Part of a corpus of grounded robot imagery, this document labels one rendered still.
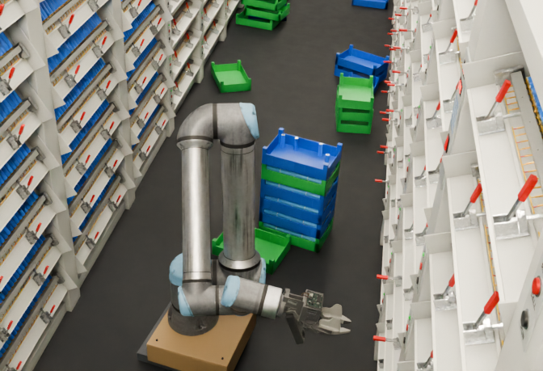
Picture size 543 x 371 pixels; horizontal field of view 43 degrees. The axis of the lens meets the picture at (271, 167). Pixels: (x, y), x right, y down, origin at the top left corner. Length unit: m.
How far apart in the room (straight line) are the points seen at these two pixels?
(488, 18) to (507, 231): 0.45
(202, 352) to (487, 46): 1.65
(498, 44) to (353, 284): 1.95
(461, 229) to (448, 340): 0.21
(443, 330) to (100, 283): 1.98
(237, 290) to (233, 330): 0.63
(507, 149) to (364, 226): 2.33
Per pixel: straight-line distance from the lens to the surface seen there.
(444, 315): 1.38
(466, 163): 1.39
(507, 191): 1.02
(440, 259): 1.50
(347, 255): 3.22
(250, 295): 2.00
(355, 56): 4.89
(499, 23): 1.27
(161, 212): 3.42
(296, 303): 2.01
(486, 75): 1.30
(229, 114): 2.21
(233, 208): 2.34
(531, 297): 0.73
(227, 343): 2.58
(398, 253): 2.42
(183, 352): 2.57
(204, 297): 2.12
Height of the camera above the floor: 2.07
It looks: 34 degrees down
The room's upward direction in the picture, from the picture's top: 3 degrees clockwise
